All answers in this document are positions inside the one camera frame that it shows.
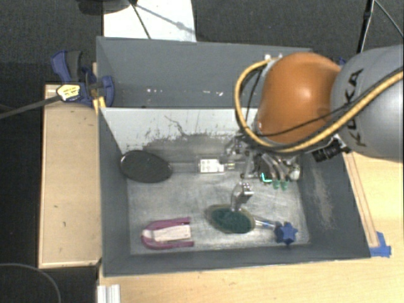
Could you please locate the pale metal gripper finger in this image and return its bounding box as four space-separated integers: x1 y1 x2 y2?
172 158 236 174
231 182 255 213

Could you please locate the dark green oval sponge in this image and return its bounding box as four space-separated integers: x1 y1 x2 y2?
206 204 256 235

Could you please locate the grey metal bin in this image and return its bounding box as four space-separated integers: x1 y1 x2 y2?
95 36 372 277

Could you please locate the blue star knob tool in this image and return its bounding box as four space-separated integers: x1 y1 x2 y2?
252 216 299 247

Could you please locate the pale wood board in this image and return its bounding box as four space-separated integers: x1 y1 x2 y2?
37 83 104 270

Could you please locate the black cylinder on white bracket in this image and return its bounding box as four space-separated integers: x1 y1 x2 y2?
311 141 348 163

